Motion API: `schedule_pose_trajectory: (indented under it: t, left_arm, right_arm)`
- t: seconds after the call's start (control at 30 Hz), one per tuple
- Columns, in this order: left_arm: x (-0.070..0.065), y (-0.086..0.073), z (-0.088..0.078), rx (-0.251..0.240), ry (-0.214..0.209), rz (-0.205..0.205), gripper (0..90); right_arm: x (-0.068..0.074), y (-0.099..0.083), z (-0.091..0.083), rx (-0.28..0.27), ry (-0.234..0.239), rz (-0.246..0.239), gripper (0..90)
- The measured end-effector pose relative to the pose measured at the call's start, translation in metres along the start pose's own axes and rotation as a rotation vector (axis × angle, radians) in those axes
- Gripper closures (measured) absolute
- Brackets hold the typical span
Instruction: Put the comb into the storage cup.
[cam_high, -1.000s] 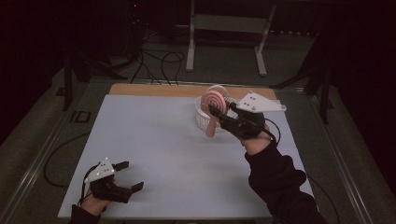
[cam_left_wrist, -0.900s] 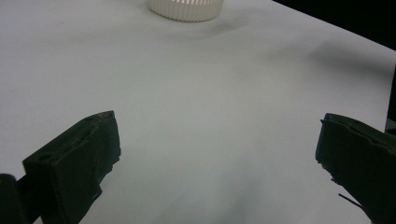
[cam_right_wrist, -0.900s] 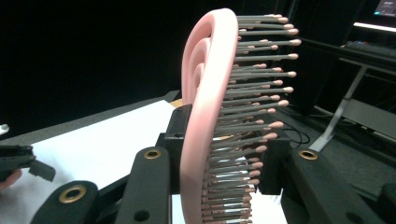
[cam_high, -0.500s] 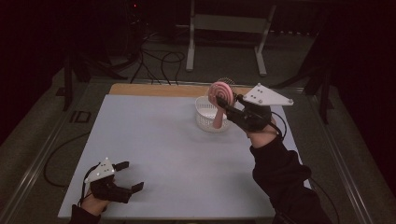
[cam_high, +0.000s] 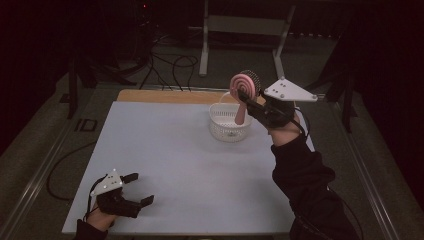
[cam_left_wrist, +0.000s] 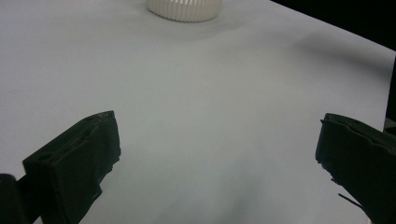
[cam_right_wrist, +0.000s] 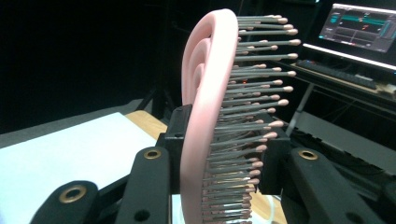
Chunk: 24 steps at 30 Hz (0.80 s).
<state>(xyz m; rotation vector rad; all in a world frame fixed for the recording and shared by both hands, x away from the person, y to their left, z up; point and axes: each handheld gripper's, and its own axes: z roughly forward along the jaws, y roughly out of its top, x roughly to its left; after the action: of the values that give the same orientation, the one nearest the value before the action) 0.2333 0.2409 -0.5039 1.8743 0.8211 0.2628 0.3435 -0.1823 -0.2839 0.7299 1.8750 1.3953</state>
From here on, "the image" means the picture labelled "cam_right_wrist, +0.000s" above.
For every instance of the black keyboard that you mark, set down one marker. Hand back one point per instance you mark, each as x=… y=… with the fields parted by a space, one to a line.
x=336 y=74

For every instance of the white perforated basket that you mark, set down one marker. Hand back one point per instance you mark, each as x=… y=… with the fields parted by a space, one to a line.
x=271 y=208

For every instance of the computer monitor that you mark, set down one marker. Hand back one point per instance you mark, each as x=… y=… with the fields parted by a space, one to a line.
x=358 y=26

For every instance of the pink hairbrush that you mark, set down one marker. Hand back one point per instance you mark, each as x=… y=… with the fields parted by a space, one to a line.
x=199 y=124

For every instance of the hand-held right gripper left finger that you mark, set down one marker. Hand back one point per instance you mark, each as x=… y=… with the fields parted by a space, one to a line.
x=174 y=137

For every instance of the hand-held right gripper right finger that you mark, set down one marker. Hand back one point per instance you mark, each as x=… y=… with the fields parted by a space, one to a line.
x=277 y=161

